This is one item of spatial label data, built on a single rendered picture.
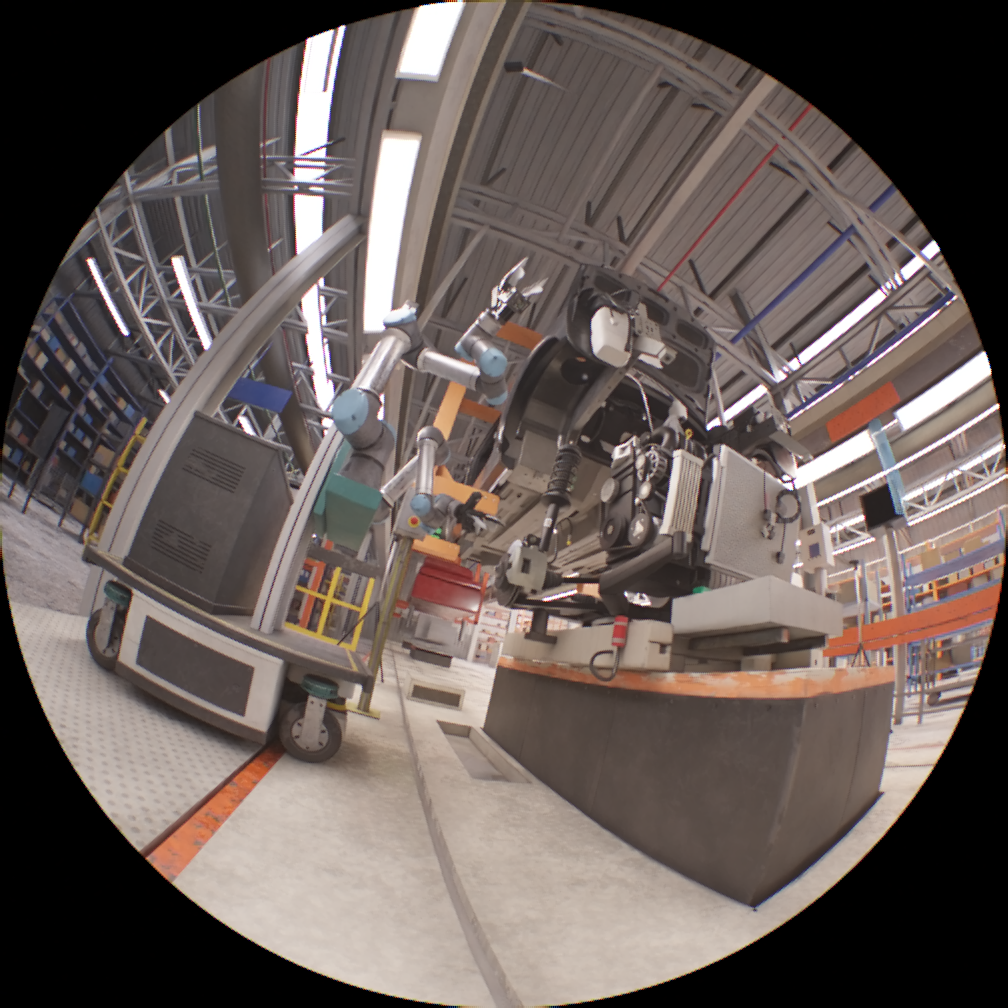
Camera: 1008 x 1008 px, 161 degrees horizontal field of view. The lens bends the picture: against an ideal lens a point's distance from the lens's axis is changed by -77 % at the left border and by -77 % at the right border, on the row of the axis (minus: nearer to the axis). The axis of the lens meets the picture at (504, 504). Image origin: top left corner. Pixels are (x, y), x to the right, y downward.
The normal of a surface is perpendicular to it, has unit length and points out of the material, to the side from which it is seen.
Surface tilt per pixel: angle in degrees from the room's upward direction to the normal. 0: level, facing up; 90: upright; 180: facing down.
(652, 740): 90
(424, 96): 180
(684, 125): 180
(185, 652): 90
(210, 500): 90
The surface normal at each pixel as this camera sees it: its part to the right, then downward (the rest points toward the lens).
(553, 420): 0.13, 0.25
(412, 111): -0.20, 0.89
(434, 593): 0.31, -0.35
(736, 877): -0.93, -0.31
